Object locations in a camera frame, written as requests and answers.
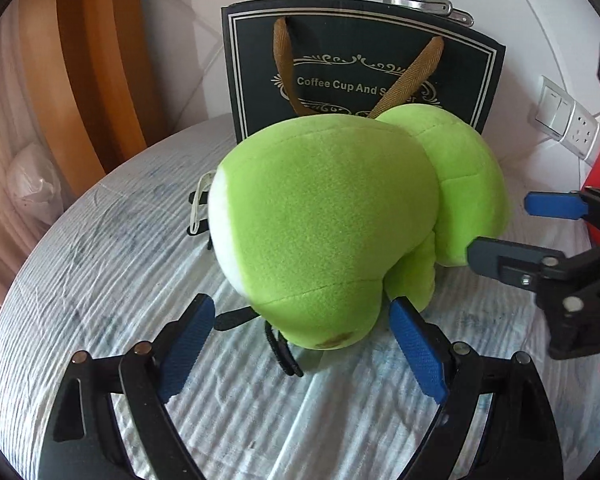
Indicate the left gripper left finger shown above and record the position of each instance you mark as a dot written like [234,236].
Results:
[154,371]

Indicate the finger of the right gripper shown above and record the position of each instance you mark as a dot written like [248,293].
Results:
[581,205]
[510,263]

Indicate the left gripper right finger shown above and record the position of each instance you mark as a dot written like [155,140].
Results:
[451,377]

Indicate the lime green plush toy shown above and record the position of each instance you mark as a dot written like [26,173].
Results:
[316,221]

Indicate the sheer pink curtain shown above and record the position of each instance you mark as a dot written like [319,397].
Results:
[33,193]

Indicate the black coffee cup gift bag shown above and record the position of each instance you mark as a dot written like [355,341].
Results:
[347,54]

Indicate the white wall socket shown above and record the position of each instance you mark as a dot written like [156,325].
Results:
[581,135]

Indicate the white wall switch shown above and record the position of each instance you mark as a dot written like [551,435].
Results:
[552,110]

